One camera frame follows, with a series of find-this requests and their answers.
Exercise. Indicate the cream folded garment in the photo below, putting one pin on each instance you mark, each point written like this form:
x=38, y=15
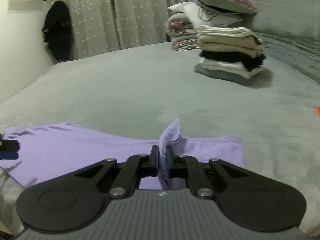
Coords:
x=225, y=40

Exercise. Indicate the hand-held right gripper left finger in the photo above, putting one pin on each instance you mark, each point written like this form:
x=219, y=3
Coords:
x=156, y=160

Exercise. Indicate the grey bed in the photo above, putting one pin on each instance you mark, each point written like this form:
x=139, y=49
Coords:
x=125, y=92

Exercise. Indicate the grey folded garment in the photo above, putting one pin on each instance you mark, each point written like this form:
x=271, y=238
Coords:
x=220, y=76

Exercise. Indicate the grey star-patterned curtain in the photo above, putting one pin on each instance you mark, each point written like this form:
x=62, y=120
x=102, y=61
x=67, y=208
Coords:
x=137, y=12

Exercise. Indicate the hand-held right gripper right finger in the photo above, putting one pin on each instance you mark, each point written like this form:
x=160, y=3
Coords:
x=168, y=162

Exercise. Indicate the purple garment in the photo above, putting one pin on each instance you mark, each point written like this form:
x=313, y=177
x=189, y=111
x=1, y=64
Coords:
x=75, y=150

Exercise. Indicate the black hanging garment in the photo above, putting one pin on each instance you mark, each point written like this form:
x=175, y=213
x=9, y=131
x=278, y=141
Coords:
x=58, y=35

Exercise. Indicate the large grey covered pillow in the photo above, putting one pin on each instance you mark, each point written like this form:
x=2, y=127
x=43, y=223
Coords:
x=287, y=12

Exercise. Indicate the white folded garment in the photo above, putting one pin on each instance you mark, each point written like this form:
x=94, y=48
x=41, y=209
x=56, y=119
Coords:
x=225, y=67

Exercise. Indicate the folded floral quilt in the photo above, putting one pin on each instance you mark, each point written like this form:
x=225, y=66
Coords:
x=182, y=30

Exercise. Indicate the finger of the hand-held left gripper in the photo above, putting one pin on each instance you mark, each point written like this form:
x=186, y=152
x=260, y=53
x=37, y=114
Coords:
x=8, y=146

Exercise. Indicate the small orange object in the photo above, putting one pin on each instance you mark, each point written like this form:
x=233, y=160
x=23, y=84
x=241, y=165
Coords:
x=317, y=112

